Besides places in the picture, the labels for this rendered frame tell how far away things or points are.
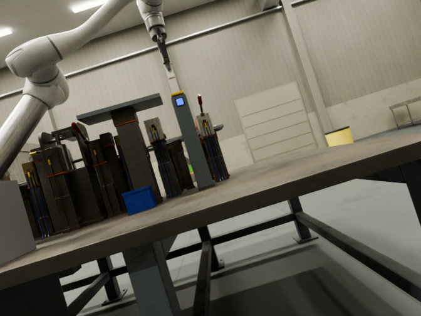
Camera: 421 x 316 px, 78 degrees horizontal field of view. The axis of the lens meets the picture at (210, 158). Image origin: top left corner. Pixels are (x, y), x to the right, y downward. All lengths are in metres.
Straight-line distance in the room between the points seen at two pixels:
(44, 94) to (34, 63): 0.15
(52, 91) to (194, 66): 9.63
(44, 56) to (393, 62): 12.36
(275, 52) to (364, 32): 3.54
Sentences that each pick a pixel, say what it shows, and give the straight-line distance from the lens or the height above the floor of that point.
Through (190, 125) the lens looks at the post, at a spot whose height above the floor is 0.99.
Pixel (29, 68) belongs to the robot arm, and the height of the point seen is 1.36.
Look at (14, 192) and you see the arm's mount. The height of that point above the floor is 0.90.
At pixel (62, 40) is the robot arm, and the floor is 1.45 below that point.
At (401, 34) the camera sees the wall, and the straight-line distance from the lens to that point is 13.41.
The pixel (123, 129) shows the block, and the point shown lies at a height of 1.06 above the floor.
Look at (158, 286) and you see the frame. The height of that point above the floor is 0.55.
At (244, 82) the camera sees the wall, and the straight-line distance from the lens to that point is 10.62.
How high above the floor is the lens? 0.79
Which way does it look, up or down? 2 degrees up
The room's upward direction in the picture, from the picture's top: 17 degrees counter-clockwise
